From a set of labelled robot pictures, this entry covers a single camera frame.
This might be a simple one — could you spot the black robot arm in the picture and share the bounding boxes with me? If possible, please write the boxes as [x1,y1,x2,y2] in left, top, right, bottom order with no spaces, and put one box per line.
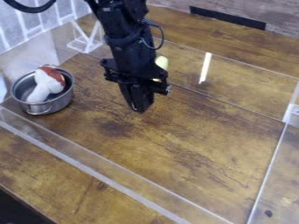
[84,0,170,113]

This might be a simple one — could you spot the clear acrylic barrier panel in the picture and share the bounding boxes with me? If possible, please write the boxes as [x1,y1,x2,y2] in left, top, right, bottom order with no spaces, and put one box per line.
[0,106,234,224]

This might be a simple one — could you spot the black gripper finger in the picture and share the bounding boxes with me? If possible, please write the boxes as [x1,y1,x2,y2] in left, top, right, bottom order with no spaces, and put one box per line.
[119,83,136,110]
[131,84,155,113]

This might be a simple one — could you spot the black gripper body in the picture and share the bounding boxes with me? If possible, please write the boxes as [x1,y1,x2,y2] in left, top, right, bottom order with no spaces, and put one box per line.
[100,59,171,95]

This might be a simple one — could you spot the black wall strip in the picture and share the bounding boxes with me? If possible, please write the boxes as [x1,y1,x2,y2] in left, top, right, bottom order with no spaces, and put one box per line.
[190,6,267,31]

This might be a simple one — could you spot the plush mushroom toy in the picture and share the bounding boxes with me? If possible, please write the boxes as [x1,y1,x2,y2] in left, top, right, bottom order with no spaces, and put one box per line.
[26,66,66,103]

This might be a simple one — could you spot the clear acrylic triangular bracket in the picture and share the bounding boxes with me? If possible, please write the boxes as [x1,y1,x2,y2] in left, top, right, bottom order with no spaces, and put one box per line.
[67,21,104,53]

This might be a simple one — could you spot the small silver metal pot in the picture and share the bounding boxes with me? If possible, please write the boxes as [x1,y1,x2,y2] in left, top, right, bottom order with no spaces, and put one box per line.
[11,66,75,116]

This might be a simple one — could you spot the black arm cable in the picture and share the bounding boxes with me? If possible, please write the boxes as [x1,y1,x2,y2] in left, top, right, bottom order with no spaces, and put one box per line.
[3,0,166,51]

